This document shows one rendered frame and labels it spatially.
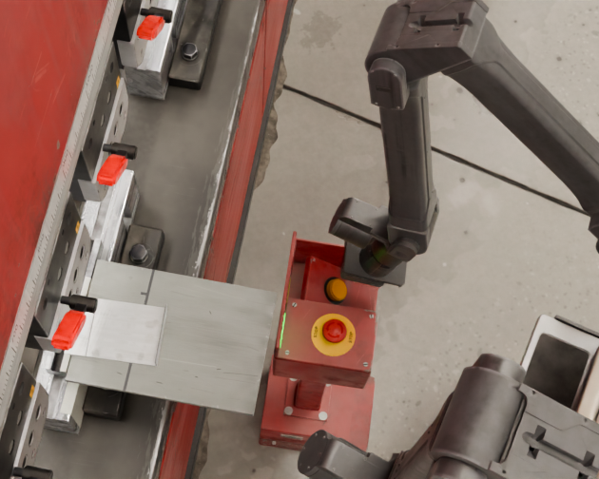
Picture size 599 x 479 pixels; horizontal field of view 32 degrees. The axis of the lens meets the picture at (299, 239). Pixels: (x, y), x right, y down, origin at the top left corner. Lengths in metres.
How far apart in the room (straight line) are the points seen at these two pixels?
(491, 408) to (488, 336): 1.75
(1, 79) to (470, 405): 0.47
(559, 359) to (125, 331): 0.60
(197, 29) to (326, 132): 0.99
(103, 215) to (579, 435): 0.92
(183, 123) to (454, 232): 1.09
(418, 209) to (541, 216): 1.32
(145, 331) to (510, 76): 0.63
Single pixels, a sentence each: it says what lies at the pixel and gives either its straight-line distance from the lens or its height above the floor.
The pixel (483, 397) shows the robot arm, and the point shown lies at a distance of 0.84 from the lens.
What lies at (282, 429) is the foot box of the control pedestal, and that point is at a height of 0.12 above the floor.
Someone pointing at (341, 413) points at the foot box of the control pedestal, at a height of 0.12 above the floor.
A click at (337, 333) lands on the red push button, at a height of 0.81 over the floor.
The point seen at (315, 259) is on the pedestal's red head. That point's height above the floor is 0.75.
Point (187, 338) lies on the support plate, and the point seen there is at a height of 1.00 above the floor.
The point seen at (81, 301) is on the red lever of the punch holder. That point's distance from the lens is 1.24.
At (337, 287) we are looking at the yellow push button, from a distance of 1.80.
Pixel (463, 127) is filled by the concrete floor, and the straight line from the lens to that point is 2.80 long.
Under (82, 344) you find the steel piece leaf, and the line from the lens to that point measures 1.50.
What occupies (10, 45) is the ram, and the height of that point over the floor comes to 1.65.
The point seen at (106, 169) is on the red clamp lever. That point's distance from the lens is 1.24.
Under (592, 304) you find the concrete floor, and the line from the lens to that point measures 2.69.
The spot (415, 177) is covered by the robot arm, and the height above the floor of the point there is 1.20.
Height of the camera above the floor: 2.43
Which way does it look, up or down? 68 degrees down
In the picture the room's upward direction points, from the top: 8 degrees clockwise
